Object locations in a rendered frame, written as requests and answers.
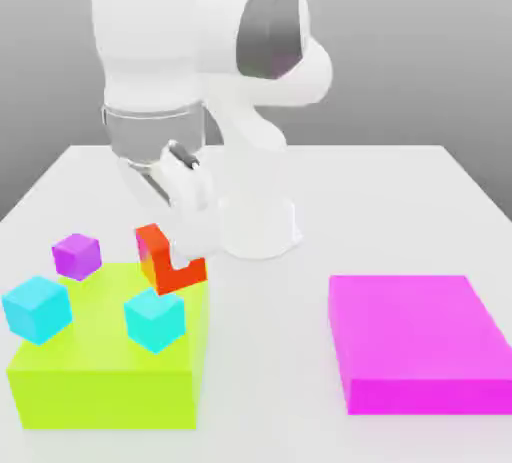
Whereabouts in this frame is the small cyan cube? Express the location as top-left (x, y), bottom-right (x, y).
top-left (123, 287), bottom-right (188, 355)
top-left (1, 275), bottom-right (74, 347)

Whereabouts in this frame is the small purple cube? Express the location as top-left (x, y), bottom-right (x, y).
top-left (51, 232), bottom-right (103, 283)

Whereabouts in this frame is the large lime green box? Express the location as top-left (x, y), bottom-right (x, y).
top-left (5, 261), bottom-right (211, 431)

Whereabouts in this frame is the small orange cube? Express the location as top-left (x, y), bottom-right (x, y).
top-left (134, 223), bottom-right (209, 297)

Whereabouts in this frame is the large magenta box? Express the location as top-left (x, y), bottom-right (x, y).
top-left (328, 274), bottom-right (512, 417)

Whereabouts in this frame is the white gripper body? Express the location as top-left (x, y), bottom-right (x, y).
top-left (117, 157), bottom-right (220, 261)

